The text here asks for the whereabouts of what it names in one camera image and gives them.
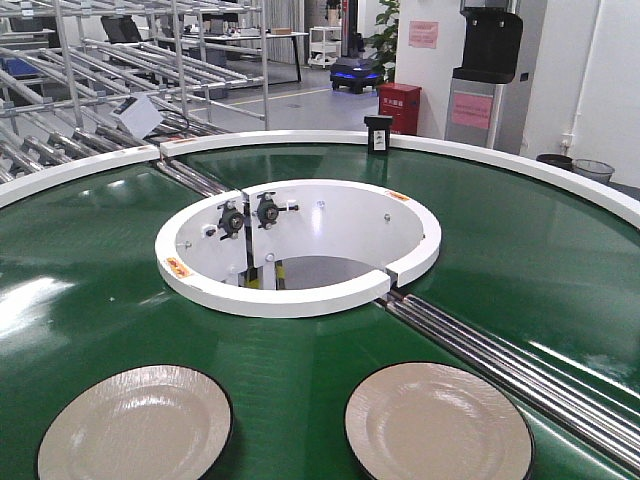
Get beige plate black rim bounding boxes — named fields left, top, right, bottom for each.
left=37, top=365, right=233, bottom=479
left=344, top=362, right=535, bottom=479

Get black sensor box on rim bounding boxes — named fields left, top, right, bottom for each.
left=364, top=115, right=393, bottom=155

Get steel conveyor rollers left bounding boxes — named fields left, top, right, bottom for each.
left=154, top=159, right=230, bottom=197

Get steel conveyor rollers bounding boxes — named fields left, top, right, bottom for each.
left=376, top=290, right=639, bottom=475
left=154, top=159, right=230, bottom=197

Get red fire extinguisher cabinet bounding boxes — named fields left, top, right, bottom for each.
left=378, top=83, right=422, bottom=135

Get blue lit mobile robot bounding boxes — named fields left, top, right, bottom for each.
left=330, top=33, right=382, bottom=94

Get white cart in background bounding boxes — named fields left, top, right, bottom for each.
left=307, top=26, right=342, bottom=68

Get green potted plant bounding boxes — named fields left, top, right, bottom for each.
left=368, top=0, right=400, bottom=83

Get background work table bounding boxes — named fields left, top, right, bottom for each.
left=181, top=31, right=307, bottom=85

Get black and grey dispenser kiosk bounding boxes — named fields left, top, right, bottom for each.
left=445, top=1, right=523, bottom=148

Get white control box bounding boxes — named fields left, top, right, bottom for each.
left=110, top=92, right=163, bottom=139

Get black waste bin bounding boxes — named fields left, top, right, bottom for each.
left=536, top=153, right=573, bottom=171

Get white outer conveyor rim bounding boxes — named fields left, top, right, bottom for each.
left=1, top=130, right=639, bottom=227

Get metal roller rack shelving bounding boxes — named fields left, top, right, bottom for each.
left=1, top=1, right=268, bottom=183

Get steel conveyor rollers right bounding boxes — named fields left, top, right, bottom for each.
left=376, top=290, right=639, bottom=475

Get white inner conveyor ring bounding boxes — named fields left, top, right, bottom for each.
left=154, top=178, right=443, bottom=320

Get pink wall notice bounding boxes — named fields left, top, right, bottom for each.
left=408, top=20, right=439, bottom=49

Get wire mesh waste bin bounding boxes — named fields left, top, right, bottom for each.
left=572, top=159, right=615, bottom=185

